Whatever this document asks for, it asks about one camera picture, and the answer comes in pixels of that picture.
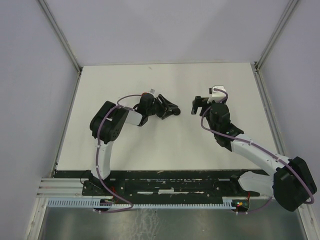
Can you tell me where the right aluminium corner post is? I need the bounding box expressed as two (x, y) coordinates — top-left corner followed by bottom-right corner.
(254, 0), (301, 72)

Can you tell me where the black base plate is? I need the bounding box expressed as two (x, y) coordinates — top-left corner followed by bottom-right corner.
(83, 178), (259, 198)

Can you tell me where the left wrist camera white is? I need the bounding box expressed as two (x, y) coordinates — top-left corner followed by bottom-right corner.
(149, 88), (156, 95)

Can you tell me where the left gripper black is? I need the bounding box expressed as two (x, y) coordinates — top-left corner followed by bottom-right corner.
(147, 94), (178, 120)

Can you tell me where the white slotted cable duct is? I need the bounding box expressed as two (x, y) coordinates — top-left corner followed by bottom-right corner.
(46, 196), (238, 210)

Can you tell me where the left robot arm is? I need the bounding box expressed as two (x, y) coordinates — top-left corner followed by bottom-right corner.
(89, 91), (181, 195)

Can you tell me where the left aluminium corner post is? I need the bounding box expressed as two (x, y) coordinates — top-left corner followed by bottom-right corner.
(36, 0), (82, 73)

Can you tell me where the right controller board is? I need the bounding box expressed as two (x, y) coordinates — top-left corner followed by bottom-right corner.
(235, 200), (250, 212)

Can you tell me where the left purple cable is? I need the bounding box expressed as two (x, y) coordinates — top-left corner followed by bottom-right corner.
(96, 94), (135, 215)

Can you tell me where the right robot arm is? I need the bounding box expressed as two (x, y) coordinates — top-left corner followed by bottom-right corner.
(191, 96), (317, 212)

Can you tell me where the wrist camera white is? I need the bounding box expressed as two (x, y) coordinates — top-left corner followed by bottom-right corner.
(149, 88), (156, 95)
(207, 85), (228, 104)

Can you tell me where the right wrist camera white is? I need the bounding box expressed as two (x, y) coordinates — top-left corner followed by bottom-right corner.
(207, 85), (228, 104)

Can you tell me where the aluminium corner post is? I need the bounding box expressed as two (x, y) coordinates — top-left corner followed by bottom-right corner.
(254, 0), (301, 72)
(36, 0), (82, 73)

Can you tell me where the aluminium frame rail front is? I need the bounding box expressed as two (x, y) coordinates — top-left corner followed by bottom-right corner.
(36, 177), (309, 200)

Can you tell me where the round black earbud case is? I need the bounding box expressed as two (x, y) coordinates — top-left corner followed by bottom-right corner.
(171, 108), (181, 116)

